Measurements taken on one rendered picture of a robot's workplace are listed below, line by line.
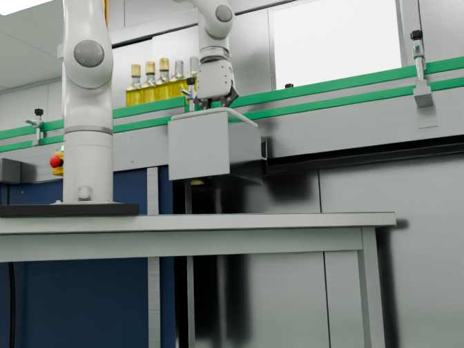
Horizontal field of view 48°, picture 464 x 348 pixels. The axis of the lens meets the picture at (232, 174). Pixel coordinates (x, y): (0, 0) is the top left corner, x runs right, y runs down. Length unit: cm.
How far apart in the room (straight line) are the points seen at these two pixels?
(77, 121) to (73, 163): 10
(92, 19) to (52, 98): 525
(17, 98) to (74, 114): 573
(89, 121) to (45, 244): 31
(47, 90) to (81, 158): 543
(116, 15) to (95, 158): 105
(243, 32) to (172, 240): 87
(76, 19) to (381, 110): 82
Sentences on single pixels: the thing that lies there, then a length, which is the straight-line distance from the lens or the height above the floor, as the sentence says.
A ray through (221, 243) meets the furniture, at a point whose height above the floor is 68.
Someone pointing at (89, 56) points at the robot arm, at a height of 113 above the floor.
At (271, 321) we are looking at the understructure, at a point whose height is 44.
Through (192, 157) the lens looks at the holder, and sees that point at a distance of 129.
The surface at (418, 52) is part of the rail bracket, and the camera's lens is 137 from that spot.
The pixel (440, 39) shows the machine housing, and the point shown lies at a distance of 172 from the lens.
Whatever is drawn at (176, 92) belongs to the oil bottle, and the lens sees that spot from 173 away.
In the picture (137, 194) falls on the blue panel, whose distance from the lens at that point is 161.
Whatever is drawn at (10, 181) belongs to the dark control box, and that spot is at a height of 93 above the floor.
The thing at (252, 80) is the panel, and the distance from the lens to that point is 179.
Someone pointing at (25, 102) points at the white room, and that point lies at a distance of 693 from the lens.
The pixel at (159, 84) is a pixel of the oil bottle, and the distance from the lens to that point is 178.
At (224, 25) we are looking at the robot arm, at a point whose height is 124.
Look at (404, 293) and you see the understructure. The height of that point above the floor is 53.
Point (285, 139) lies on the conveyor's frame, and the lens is 150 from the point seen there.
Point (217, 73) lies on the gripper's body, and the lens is 142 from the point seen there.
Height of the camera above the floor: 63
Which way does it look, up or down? 10 degrees up
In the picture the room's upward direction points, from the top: 2 degrees counter-clockwise
